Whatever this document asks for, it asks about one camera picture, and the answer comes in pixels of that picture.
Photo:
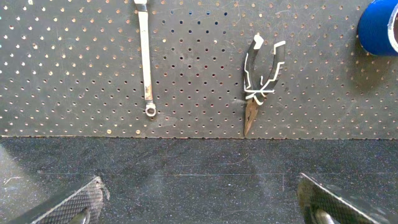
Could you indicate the black and white pliers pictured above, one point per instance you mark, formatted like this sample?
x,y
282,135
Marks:
x,y
251,115

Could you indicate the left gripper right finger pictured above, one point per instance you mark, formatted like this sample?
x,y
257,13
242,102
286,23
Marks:
x,y
329,205

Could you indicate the wrench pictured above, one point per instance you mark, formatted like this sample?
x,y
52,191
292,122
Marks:
x,y
145,56

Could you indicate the black pegboard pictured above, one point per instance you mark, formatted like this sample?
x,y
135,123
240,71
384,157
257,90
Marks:
x,y
202,62

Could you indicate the metal hook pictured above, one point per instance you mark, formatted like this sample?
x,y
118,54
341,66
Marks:
x,y
264,91

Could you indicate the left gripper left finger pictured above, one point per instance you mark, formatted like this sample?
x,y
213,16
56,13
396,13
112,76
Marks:
x,y
77,202

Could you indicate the roll of blue tape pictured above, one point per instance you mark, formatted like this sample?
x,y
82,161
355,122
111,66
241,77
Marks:
x,y
373,31

